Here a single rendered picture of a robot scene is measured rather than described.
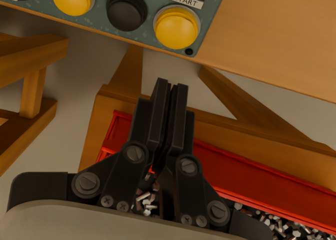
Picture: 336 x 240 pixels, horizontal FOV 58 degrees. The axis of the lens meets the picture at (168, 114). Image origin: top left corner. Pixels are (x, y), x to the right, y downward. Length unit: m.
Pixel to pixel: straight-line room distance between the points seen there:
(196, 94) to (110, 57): 0.35
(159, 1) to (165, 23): 0.01
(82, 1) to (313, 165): 0.35
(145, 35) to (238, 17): 0.08
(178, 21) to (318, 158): 0.30
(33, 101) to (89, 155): 0.63
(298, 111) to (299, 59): 1.08
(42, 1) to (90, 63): 0.94
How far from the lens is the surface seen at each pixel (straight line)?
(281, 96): 1.30
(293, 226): 0.38
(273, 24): 0.26
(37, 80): 0.98
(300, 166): 0.44
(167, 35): 0.21
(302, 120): 1.37
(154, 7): 0.21
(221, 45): 0.25
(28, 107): 1.00
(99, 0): 0.22
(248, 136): 0.39
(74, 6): 0.21
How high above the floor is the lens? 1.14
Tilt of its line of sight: 72 degrees down
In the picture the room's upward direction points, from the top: 166 degrees clockwise
